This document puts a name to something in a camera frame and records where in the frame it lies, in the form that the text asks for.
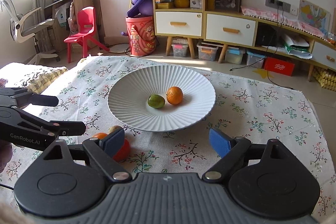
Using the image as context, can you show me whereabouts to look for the red tomato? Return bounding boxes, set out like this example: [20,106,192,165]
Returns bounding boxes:
[112,139,130,162]

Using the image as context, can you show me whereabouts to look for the white ribbed plate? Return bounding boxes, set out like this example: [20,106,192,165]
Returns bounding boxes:
[108,65,216,132]

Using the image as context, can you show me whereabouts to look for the clear storage bin blue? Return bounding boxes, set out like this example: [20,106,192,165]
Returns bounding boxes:
[246,50,266,69]

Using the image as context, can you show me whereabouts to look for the smooth orange tomato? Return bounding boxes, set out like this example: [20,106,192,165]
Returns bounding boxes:
[93,132,108,139]

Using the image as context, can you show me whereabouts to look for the white office chair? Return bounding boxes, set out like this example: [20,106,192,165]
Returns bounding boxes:
[1,0,60,65]

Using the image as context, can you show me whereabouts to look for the purple exercise ball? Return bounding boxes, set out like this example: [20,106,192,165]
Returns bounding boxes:
[126,0,154,18]

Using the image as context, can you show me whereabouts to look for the red plastic chair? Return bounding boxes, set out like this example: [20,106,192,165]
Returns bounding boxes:
[64,6,109,64]

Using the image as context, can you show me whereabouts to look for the colourful map poster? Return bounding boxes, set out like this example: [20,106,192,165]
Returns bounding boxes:
[298,0,330,32]

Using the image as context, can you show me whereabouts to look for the wall power strip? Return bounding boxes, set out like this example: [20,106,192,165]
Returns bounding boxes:
[265,0,291,13]

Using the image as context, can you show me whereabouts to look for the green lime fruit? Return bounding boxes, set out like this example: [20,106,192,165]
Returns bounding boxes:
[147,94,165,109]

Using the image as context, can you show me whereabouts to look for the long low tv cabinet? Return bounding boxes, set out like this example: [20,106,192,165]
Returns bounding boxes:
[203,11,335,77]

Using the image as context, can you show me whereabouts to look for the red decorated bucket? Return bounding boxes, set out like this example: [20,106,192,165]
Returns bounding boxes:
[125,16,157,57]

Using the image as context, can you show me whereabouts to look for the floral tablecloth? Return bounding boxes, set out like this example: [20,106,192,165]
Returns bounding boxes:
[0,55,336,224]

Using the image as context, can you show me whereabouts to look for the wooden desk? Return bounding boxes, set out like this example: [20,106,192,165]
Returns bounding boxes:
[44,0,105,52]

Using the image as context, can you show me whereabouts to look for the clear storage bin orange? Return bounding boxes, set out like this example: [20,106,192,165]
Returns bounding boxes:
[197,42,218,61]

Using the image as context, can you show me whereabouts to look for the checkered cushion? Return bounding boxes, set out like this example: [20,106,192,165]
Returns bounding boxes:
[1,63,68,94]

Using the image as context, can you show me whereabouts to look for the pale brown kiwi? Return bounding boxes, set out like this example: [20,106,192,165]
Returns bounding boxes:
[108,126,122,134]

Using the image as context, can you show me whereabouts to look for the red storage box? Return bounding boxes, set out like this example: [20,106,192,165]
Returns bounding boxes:
[264,57,295,76]

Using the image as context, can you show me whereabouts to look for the textured orange mandarin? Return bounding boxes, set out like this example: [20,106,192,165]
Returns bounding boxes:
[166,86,183,105]

